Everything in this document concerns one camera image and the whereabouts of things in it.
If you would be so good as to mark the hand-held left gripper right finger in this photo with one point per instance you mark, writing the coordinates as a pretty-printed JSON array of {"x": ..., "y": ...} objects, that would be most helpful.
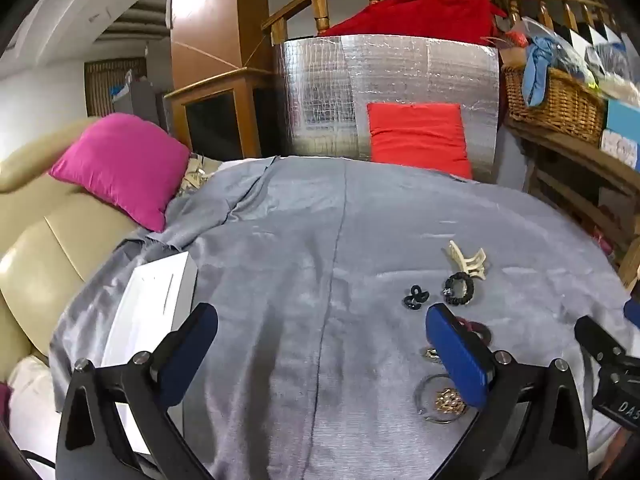
[{"x": 452, "y": 355}]

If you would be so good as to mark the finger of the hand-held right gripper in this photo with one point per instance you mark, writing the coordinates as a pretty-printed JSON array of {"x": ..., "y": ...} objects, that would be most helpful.
[{"x": 595, "y": 337}]

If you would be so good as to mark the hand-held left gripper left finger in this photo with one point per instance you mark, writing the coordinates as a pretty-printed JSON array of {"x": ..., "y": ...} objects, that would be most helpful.
[{"x": 189, "y": 352}]

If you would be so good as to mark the white cardboard box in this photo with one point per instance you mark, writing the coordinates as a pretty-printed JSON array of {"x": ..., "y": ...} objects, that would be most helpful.
[{"x": 145, "y": 305}]

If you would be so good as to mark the small black hair claw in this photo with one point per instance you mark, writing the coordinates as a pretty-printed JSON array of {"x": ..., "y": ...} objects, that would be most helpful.
[{"x": 416, "y": 297}]

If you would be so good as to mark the gold earring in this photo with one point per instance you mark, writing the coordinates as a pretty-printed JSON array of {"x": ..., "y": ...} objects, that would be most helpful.
[{"x": 432, "y": 355}]

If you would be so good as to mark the gold brooch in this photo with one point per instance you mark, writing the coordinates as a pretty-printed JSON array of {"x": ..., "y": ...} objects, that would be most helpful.
[{"x": 449, "y": 401}]

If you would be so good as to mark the black scrunchie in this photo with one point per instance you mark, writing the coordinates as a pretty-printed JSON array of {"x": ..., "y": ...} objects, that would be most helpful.
[{"x": 450, "y": 294}]

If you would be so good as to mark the cream hair claw clip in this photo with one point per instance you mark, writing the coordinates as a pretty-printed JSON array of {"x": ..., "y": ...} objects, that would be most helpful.
[{"x": 467, "y": 259}]

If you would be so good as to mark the white cushion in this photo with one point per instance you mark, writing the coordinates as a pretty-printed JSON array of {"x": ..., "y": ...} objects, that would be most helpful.
[{"x": 35, "y": 390}]

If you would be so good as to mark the grey blanket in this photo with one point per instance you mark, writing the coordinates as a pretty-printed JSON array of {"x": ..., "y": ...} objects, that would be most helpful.
[{"x": 310, "y": 240}]

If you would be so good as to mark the beige leather sofa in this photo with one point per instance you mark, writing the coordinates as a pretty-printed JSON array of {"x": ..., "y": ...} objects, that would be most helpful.
[{"x": 45, "y": 260}]

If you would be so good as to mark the patterned beige cloth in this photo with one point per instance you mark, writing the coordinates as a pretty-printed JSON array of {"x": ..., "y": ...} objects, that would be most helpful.
[{"x": 192, "y": 180}]

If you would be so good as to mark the wooden shelf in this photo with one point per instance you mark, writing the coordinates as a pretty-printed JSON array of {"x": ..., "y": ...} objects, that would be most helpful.
[{"x": 570, "y": 165}]

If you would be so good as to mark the pink pillow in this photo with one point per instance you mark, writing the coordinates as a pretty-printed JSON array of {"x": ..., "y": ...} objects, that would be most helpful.
[{"x": 122, "y": 170}]

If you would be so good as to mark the blue box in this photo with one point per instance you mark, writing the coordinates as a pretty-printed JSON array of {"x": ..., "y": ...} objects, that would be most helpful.
[{"x": 622, "y": 120}]

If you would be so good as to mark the red pillow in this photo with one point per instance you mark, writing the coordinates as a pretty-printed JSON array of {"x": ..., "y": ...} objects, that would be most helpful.
[{"x": 417, "y": 137}]

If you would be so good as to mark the wicker basket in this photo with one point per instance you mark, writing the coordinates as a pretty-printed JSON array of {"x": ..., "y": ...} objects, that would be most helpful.
[{"x": 560, "y": 102}]

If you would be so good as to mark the blue cloth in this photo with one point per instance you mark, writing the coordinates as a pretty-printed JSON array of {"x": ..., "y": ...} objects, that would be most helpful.
[{"x": 537, "y": 70}]

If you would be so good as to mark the pile of plastic bags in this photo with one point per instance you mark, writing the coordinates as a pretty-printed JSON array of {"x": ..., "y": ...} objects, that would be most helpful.
[{"x": 600, "y": 60}]

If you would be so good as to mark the silver insulation sheet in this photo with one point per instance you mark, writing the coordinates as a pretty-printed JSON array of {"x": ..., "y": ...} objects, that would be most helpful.
[{"x": 320, "y": 95}]

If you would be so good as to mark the wooden cabinet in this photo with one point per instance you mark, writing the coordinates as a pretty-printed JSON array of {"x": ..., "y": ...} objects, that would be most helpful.
[{"x": 210, "y": 25}]

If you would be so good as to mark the red cloth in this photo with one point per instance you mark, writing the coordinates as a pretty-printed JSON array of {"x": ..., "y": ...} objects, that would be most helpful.
[{"x": 425, "y": 15}]

